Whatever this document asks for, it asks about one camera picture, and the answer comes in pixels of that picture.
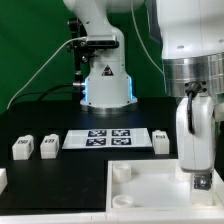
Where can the white block at left edge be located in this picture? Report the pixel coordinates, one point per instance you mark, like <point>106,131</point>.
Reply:
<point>3,179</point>

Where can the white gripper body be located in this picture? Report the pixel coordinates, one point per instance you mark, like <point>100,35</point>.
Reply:
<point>196,152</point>

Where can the white square tabletop part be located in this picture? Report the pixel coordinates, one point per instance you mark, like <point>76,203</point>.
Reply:
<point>157,185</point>

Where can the white sheet with tags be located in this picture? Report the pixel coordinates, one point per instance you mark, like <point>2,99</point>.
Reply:
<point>107,138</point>

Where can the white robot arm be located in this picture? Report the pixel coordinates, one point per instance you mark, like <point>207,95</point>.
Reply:
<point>193,67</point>

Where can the white L-shaped obstacle fence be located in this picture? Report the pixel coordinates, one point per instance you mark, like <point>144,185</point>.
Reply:
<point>187,215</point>

